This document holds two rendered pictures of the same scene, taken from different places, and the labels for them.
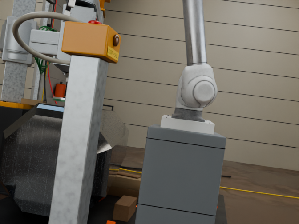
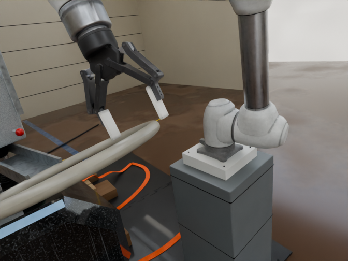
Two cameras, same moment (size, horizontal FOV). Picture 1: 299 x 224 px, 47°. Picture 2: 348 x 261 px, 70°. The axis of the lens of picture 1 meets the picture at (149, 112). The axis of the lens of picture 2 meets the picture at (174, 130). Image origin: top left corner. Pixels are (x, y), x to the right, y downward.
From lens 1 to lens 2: 1.60 m
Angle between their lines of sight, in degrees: 49
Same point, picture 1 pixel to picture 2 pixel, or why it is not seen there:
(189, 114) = (233, 148)
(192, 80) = (274, 127)
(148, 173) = (236, 230)
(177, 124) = (236, 167)
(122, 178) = not seen: hidden behind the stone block
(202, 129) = (250, 157)
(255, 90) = (64, 38)
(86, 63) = not seen: outside the picture
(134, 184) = not seen: hidden behind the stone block
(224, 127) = (53, 80)
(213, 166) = (269, 183)
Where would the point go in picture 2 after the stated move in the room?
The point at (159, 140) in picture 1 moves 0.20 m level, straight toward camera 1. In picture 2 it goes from (239, 196) to (284, 214)
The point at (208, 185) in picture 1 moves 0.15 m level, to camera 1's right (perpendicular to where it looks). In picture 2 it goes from (268, 199) to (278, 185)
